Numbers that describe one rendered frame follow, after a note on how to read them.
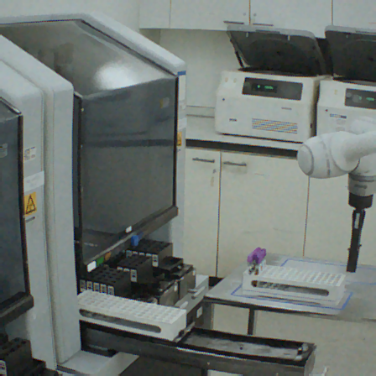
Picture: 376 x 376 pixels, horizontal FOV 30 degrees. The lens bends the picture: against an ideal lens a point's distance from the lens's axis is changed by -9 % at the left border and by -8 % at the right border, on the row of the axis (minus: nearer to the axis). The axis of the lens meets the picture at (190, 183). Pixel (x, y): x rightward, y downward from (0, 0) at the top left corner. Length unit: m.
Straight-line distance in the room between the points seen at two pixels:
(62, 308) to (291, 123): 2.46
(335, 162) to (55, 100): 0.69
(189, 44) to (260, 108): 0.97
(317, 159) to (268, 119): 2.25
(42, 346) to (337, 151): 0.87
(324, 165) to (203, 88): 3.06
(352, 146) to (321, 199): 2.28
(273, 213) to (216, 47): 1.22
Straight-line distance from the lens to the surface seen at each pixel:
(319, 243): 4.12
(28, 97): 1.57
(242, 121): 4.10
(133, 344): 1.86
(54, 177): 1.70
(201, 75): 4.82
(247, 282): 2.11
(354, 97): 3.97
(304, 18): 4.25
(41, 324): 1.73
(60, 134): 1.70
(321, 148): 1.81
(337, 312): 2.02
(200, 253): 4.35
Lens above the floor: 1.61
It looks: 14 degrees down
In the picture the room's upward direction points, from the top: 1 degrees clockwise
